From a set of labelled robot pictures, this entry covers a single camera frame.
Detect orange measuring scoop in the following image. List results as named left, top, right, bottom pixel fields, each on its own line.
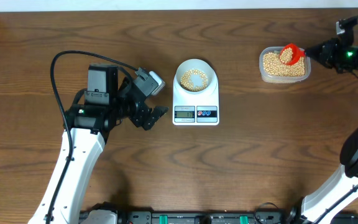
left=279, top=44, right=305, bottom=65

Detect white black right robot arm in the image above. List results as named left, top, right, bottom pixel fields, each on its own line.
left=287, top=16, right=358, bottom=223

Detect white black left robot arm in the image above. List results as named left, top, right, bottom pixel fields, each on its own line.
left=29, top=65, right=168, bottom=223

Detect soybeans in grey bowl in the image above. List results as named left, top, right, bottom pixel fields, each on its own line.
left=180, top=68, right=209, bottom=92

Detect white digital kitchen scale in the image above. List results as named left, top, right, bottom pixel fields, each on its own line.
left=172, top=82, right=219, bottom=126

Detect grey round bowl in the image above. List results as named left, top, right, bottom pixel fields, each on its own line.
left=174, top=59, right=218, bottom=95

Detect clear plastic container of beans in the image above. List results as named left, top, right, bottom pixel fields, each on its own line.
left=259, top=47, right=311, bottom=83

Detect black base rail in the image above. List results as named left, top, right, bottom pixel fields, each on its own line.
left=79, top=210, right=358, bottom=224

